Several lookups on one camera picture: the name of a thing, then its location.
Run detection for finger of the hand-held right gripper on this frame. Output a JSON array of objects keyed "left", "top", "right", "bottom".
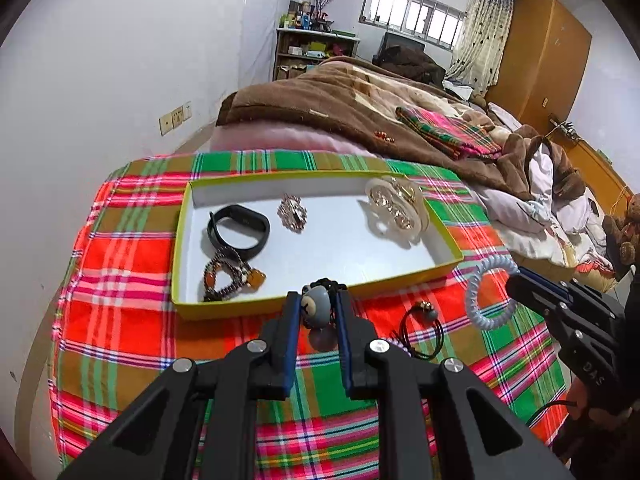
[
  {"left": 517, "top": 266, "right": 573, "bottom": 295},
  {"left": 505, "top": 274, "right": 568, "bottom": 322}
]

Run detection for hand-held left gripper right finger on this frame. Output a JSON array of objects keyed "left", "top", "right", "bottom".
[{"left": 334, "top": 287, "right": 576, "bottom": 480}]

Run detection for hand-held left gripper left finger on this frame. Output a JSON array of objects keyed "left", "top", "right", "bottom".
[{"left": 55, "top": 290, "right": 304, "bottom": 480}]

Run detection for grey bear hair tie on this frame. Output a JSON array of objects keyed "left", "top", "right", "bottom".
[{"left": 299, "top": 278, "right": 347, "bottom": 353}]

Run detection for blue spiral hair tie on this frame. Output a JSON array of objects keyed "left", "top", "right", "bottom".
[{"left": 465, "top": 255, "right": 518, "bottom": 332}]

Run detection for beaded bracelet with amber pendant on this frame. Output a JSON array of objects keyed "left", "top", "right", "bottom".
[{"left": 201, "top": 247, "right": 267, "bottom": 303}]

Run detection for yellow cardboard box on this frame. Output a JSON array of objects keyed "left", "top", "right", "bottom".
[{"left": 170, "top": 170, "right": 465, "bottom": 322}]

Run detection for black wristband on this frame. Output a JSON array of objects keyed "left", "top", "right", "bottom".
[{"left": 207, "top": 205, "right": 271, "bottom": 255}]

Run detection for gold brooch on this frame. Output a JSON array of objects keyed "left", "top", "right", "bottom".
[{"left": 277, "top": 192, "right": 311, "bottom": 234}]

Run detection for clear hair claw clip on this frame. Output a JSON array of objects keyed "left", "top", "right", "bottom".
[{"left": 359, "top": 175, "right": 431, "bottom": 247}]

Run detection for white quilt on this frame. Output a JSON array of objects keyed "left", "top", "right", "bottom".
[{"left": 472, "top": 102, "right": 631, "bottom": 281}]

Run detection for brown teddy bear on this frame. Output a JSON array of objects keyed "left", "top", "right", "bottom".
[{"left": 601, "top": 192, "right": 640, "bottom": 281}]

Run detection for wooden bedside cabinet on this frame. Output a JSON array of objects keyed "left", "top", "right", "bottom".
[{"left": 550, "top": 120, "right": 636, "bottom": 201}]

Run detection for folded plaid cloth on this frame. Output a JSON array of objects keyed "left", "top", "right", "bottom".
[{"left": 395, "top": 105, "right": 503, "bottom": 161}]

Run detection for plaid bedsheet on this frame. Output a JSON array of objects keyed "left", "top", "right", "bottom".
[{"left": 47, "top": 150, "right": 573, "bottom": 480}]

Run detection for pink pillow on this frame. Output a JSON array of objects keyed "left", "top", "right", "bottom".
[{"left": 210, "top": 122, "right": 376, "bottom": 156}]

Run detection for wooden wardrobe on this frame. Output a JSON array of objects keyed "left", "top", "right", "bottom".
[{"left": 485, "top": 0, "right": 593, "bottom": 136}]

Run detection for brown blanket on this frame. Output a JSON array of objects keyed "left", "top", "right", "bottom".
[{"left": 216, "top": 55, "right": 586, "bottom": 201}]

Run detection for dark jacket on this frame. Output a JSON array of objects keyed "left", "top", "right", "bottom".
[{"left": 372, "top": 46, "right": 447, "bottom": 83}]

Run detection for patterned curtain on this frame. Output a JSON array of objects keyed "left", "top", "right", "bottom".
[{"left": 445, "top": 0, "right": 516, "bottom": 96}]

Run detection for black television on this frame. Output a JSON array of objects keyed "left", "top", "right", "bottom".
[{"left": 378, "top": 31, "right": 426, "bottom": 58}]

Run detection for barred window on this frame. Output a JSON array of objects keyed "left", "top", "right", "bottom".
[{"left": 359, "top": 0, "right": 467, "bottom": 52}]

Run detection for wooden shelf unit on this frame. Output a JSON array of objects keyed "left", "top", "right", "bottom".
[{"left": 272, "top": 27, "right": 361, "bottom": 81}]

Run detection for bottles on shelf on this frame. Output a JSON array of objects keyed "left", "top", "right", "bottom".
[{"left": 280, "top": 0, "right": 333, "bottom": 31}]

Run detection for black hair tie with charm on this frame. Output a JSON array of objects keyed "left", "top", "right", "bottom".
[{"left": 397, "top": 300, "right": 446, "bottom": 361}]

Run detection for black cable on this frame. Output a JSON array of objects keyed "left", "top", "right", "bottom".
[{"left": 522, "top": 399, "right": 576, "bottom": 428}]

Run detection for wall socket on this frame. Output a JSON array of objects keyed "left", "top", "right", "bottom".
[{"left": 159, "top": 101, "right": 193, "bottom": 136}]

